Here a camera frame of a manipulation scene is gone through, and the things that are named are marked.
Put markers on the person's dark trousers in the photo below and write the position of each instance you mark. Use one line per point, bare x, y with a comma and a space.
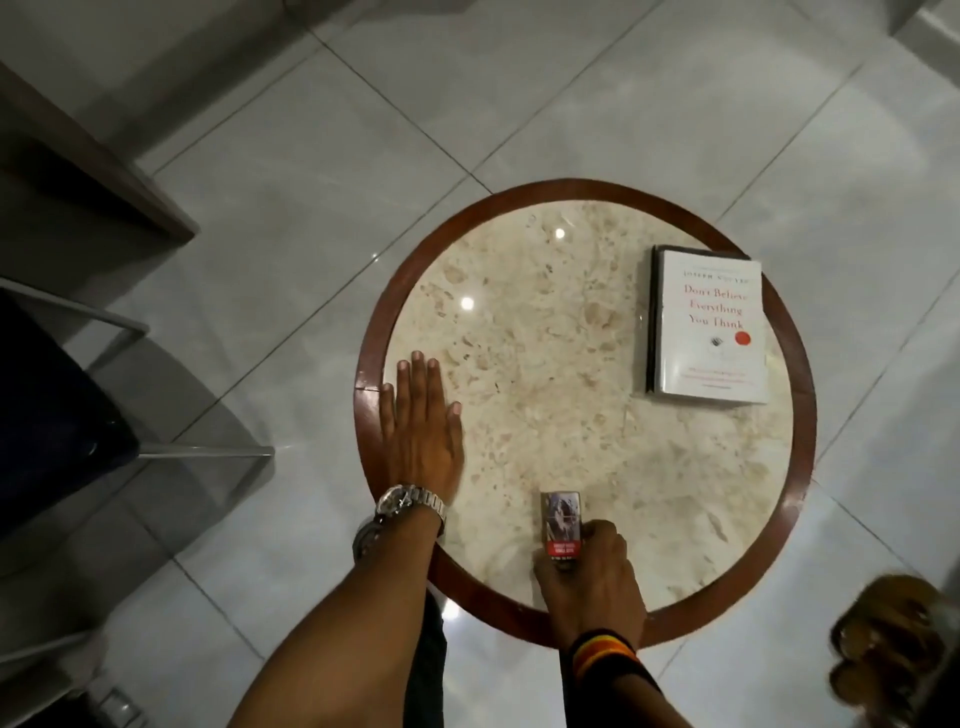
427, 675

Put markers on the person's left hand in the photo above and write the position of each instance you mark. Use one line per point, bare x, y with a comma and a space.
420, 442

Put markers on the small cigarette pack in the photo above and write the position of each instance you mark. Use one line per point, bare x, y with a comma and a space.
561, 521

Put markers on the person's left forearm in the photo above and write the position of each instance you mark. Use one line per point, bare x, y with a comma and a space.
345, 645

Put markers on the round marble table wooden rim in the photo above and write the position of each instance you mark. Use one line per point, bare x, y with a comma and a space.
570, 360

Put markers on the striped red yellow black wristband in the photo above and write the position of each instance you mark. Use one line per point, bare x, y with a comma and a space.
600, 651

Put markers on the brown wooden furniture edge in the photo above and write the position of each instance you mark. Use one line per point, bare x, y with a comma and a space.
90, 157

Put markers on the black chair with metal frame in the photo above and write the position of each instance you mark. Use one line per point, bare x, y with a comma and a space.
52, 420

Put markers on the white book with red dot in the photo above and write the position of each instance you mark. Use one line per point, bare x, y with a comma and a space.
712, 352

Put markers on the person's right hand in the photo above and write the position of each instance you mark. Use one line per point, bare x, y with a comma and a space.
596, 585

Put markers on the silver wristwatch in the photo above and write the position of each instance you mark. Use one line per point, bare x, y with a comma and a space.
397, 501

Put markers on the dark grey book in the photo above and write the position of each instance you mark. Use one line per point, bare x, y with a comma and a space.
650, 337

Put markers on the small grey floor box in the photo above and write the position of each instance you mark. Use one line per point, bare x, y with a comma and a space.
120, 709

